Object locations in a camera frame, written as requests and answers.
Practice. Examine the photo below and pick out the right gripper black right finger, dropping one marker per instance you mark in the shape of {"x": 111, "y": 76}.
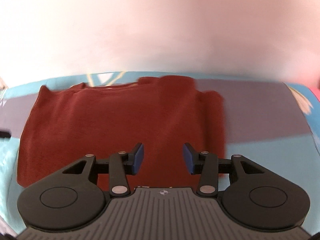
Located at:
{"x": 248, "y": 193}

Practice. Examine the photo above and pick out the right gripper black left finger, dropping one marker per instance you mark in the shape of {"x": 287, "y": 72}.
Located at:
{"x": 77, "y": 194}

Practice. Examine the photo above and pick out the pink pillow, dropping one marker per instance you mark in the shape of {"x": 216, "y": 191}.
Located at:
{"x": 314, "y": 87}

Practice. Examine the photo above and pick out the blue and purple bedsheet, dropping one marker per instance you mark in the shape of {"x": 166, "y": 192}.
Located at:
{"x": 274, "y": 124}

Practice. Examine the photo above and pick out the dark red knit sweater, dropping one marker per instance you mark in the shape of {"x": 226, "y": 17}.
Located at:
{"x": 163, "y": 113}

